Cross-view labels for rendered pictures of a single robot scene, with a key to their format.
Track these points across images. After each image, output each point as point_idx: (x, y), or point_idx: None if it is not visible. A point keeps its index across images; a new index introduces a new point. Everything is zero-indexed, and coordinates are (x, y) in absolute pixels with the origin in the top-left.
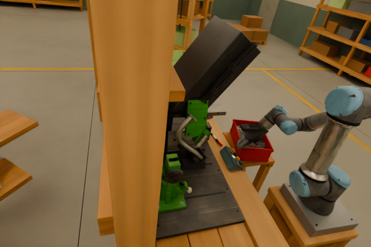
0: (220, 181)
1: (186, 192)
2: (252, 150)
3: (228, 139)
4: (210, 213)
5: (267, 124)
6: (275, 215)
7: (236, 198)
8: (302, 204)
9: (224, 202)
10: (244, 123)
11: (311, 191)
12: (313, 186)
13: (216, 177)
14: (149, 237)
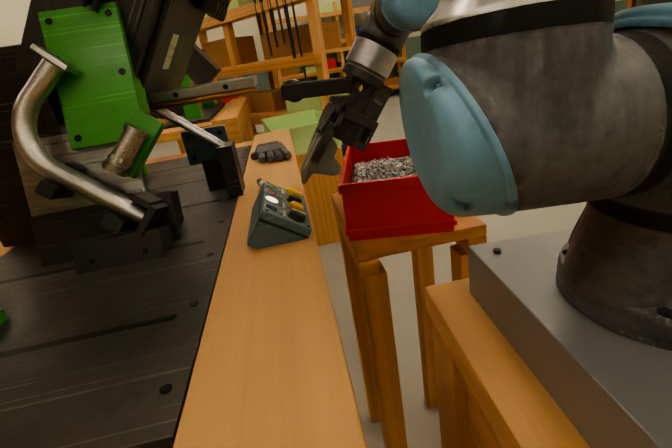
0: (188, 283)
1: (4, 339)
2: (378, 193)
3: (342, 203)
4: (11, 414)
5: (364, 49)
6: (478, 419)
7: (206, 335)
8: (562, 314)
9: (133, 355)
10: (385, 152)
11: (505, 126)
12: (509, 75)
13: (182, 274)
14: None
